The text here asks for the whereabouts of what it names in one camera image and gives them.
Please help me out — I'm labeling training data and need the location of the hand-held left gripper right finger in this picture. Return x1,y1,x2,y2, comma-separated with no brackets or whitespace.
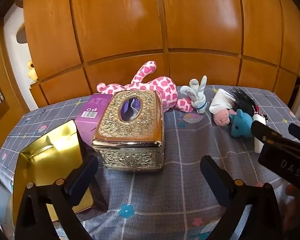
200,155,284,240

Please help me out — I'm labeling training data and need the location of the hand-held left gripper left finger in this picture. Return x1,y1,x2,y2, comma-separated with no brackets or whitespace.
14,155,100,240

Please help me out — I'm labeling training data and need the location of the teal plush toy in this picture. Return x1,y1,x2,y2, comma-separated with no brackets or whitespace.
229,109,254,138

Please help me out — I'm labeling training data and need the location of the gold metal tin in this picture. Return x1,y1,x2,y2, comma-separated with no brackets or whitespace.
12,119,108,224

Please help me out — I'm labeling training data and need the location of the pink cloth doll white dress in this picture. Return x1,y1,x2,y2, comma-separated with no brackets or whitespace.
209,86,260,127

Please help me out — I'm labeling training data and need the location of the pale blue sock bunny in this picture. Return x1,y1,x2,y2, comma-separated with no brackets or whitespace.
180,75,208,114

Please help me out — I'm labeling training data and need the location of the yellow soft toy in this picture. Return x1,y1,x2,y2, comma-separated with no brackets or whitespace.
27,60,38,82

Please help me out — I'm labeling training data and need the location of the person's right hand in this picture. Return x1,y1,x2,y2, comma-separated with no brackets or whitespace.
285,184,300,205

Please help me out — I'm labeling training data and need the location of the grey patterned sheet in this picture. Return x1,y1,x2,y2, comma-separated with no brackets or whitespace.
0,84,300,240

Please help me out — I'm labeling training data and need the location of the gold embossed tissue box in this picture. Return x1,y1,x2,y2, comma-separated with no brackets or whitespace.
91,90,165,174

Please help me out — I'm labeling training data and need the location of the purple cardboard box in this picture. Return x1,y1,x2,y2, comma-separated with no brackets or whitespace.
74,93,113,140

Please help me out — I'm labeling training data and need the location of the wooden shelf cabinet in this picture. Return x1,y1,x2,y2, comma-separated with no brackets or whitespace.
0,25,24,140

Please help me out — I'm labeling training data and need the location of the pink spotted giraffe plush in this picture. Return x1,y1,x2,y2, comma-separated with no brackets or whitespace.
96,60,198,113

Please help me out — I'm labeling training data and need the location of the wooden wardrobe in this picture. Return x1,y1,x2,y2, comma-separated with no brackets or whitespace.
22,0,300,105

